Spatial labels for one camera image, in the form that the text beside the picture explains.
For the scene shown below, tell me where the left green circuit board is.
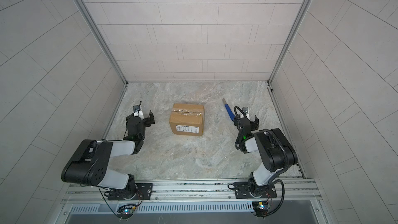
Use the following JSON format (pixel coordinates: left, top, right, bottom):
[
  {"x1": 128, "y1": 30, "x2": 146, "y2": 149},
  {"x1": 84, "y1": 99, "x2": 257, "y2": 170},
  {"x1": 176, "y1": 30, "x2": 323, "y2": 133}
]
[{"x1": 118, "y1": 203, "x2": 137, "y2": 215}]

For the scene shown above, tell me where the aluminium mounting rail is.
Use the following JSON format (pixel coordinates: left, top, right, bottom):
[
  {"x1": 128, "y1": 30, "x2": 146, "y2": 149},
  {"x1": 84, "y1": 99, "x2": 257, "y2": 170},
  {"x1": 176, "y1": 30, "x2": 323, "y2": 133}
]
[{"x1": 63, "y1": 178, "x2": 321, "y2": 204}]

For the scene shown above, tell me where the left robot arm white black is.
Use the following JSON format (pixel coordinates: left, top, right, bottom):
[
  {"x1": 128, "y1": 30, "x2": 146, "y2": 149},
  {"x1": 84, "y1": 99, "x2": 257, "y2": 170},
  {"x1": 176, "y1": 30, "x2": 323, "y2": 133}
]
[{"x1": 61, "y1": 110, "x2": 155, "y2": 201}]

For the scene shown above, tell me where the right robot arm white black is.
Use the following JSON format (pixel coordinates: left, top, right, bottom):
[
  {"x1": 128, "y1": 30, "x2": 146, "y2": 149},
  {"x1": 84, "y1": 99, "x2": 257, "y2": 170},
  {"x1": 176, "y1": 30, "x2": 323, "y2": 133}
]
[{"x1": 232, "y1": 117, "x2": 298, "y2": 199}]

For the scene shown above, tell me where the right green circuit board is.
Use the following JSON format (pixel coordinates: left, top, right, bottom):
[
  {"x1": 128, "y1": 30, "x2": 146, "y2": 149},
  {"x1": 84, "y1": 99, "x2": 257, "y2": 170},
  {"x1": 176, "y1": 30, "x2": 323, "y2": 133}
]
[{"x1": 252, "y1": 201, "x2": 269, "y2": 217}]

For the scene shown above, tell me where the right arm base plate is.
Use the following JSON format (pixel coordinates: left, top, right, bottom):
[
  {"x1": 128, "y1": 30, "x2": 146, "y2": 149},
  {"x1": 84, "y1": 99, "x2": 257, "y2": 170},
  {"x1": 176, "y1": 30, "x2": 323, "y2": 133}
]
[{"x1": 228, "y1": 181, "x2": 277, "y2": 199}]

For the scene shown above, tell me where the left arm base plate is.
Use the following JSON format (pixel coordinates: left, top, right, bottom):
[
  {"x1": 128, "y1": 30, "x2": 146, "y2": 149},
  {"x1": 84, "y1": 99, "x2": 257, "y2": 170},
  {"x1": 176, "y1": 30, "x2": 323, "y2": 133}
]
[{"x1": 104, "y1": 183, "x2": 153, "y2": 201}]

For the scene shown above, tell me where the green circuit board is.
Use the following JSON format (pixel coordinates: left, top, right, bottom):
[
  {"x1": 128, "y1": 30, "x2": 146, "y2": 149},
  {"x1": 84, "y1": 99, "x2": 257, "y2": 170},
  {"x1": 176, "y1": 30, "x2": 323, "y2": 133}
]
[
  {"x1": 118, "y1": 203, "x2": 137, "y2": 215},
  {"x1": 252, "y1": 201, "x2": 269, "y2": 217}
]

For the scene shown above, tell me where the brown cardboard express box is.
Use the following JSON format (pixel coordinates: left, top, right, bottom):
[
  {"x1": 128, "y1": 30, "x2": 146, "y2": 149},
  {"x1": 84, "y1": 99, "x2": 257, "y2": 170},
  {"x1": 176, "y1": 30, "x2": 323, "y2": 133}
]
[{"x1": 169, "y1": 103, "x2": 205, "y2": 136}]

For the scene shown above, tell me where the white ventilation grille strip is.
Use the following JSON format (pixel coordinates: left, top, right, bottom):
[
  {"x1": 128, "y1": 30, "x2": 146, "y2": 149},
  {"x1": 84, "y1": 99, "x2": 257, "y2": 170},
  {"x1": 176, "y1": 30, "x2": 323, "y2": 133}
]
[{"x1": 70, "y1": 201, "x2": 254, "y2": 214}]

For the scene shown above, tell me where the black corrugated cable conduit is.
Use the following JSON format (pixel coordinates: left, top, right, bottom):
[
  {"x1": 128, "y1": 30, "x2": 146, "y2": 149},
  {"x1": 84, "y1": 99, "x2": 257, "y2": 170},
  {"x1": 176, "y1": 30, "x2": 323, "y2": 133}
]
[{"x1": 228, "y1": 106, "x2": 293, "y2": 218}]

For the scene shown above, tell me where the right aluminium corner post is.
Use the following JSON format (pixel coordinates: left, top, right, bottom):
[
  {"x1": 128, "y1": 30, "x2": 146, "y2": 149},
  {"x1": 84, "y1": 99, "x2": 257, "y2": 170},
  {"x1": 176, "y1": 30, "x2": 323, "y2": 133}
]
[{"x1": 267, "y1": 0, "x2": 312, "y2": 85}]

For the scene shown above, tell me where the blue utility knife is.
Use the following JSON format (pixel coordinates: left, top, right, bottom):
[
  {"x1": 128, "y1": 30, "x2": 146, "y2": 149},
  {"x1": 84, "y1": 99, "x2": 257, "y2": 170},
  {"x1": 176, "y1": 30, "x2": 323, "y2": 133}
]
[{"x1": 222, "y1": 98, "x2": 235, "y2": 121}]

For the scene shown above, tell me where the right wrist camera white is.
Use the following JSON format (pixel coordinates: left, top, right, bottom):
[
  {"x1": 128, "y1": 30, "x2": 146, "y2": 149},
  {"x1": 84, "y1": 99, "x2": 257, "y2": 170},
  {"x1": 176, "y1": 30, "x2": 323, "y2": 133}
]
[{"x1": 242, "y1": 107, "x2": 250, "y2": 119}]

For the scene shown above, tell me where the aluminium corner post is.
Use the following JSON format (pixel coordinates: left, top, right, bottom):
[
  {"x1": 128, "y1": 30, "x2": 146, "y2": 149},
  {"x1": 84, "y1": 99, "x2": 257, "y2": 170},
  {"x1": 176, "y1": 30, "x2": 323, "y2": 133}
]
[
  {"x1": 267, "y1": 0, "x2": 312, "y2": 85},
  {"x1": 73, "y1": 0, "x2": 128, "y2": 86}
]

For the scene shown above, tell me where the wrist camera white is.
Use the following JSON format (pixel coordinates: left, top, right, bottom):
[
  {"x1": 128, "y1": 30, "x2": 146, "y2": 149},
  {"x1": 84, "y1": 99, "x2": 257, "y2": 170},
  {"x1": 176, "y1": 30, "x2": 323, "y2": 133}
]
[
  {"x1": 242, "y1": 107, "x2": 250, "y2": 119},
  {"x1": 133, "y1": 105, "x2": 145, "y2": 120}
]

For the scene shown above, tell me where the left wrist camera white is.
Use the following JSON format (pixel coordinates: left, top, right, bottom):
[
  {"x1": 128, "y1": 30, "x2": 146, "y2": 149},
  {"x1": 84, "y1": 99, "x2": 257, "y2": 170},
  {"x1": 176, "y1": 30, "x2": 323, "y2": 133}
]
[{"x1": 133, "y1": 105, "x2": 145, "y2": 120}]

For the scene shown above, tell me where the left aluminium corner post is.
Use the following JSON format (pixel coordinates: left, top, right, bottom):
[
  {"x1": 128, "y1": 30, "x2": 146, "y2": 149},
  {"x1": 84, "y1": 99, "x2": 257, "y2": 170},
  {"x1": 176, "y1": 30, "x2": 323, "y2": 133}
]
[{"x1": 73, "y1": 0, "x2": 128, "y2": 86}]

